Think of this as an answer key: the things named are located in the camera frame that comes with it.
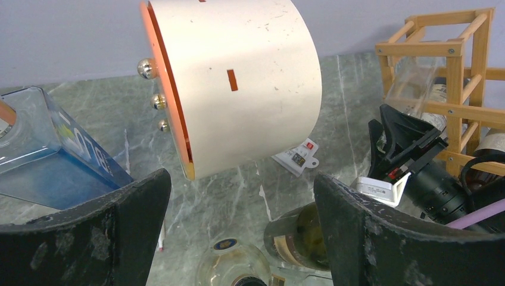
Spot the blue rectangular box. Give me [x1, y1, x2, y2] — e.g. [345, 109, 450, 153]
[1, 86, 133, 210]

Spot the large clear glass bottle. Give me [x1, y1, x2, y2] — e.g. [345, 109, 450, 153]
[194, 238, 272, 286]

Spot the white packaged card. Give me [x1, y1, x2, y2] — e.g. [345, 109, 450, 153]
[272, 138, 319, 178]

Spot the dark green labelled wine bottle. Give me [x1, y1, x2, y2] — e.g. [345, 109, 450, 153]
[263, 202, 330, 271]

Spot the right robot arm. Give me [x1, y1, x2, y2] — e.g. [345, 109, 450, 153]
[368, 104, 504, 225]

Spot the wooden wine rack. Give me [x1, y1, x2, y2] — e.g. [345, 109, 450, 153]
[375, 8, 504, 176]

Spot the white pen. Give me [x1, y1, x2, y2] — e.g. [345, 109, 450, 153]
[157, 220, 166, 251]

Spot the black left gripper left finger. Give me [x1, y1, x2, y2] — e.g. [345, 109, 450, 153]
[1, 169, 172, 285]

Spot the cream cylindrical drum box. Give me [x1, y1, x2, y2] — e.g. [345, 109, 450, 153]
[138, 1, 322, 181]

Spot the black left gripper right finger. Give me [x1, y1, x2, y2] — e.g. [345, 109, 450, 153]
[313, 173, 504, 285]

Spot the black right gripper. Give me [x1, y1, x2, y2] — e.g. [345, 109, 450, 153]
[368, 104, 448, 180]

